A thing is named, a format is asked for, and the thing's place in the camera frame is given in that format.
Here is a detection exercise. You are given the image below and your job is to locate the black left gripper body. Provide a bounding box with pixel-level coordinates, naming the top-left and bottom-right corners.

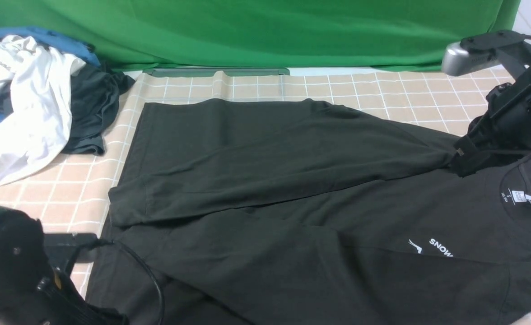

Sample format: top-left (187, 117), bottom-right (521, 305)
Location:
top-left (0, 271), bottom-right (129, 325)

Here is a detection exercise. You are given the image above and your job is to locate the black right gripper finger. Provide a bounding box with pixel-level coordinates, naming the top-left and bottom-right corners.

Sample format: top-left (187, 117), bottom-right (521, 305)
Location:
top-left (449, 151), bottom-right (503, 177)

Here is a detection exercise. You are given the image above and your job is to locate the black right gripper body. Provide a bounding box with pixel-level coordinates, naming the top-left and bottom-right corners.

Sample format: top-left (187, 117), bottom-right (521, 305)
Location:
top-left (455, 68), bottom-right (531, 156)

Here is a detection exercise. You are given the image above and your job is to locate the dark gray long-sleeved shirt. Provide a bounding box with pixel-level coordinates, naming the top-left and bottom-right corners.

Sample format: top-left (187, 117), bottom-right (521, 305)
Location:
top-left (102, 99), bottom-right (531, 325)

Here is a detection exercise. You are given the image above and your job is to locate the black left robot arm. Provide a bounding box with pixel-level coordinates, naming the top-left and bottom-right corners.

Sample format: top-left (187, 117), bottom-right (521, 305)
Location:
top-left (0, 206), bottom-right (129, 325)

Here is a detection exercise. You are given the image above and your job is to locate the beige checkered table mat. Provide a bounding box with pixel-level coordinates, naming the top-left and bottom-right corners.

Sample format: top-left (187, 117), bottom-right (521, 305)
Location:
top-left (0, 67), bottom-right (531, 325)

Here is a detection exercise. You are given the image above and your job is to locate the blue garment in pile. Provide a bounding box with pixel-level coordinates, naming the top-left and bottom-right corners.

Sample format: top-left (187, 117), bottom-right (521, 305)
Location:
top-left (0, 26), bottom-right (101, 122)

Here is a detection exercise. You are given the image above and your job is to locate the dark teal garment in pile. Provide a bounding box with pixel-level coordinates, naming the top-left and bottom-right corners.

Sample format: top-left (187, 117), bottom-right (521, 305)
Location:
top-left (0, 63), bottom-right (136, 156)

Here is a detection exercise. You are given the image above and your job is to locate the white garment in pile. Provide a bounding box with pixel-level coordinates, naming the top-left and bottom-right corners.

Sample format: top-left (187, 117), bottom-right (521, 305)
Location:
top-left (0, 35), bottom-right (86, 186)

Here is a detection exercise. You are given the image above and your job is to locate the gray metal bar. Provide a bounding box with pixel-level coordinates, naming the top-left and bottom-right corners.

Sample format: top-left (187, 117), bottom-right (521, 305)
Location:
top-left (143, 66), bottom-right (291, 78)

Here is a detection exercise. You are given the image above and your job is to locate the green backdrop cloth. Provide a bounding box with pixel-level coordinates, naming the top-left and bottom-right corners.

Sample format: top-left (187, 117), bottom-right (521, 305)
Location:
top-left (0, 0), bottom-right (520, 71)

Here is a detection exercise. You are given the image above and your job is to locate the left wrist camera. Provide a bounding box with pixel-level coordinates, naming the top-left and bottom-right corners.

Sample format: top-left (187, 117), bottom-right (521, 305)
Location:
top-left (43, 232), bottom-right (98, 267)

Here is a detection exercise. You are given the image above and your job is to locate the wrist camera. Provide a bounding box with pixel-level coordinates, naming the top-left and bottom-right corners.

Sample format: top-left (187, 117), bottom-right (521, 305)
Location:
top-left (441, 30), bottom-right (531, 79)
top-left (43, 232), bottom-right (98, 267)

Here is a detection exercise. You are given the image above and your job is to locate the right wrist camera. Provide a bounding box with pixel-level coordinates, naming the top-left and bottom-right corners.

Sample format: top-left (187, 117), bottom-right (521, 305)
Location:
top-left (441, 30), bottom-right (531, 79)

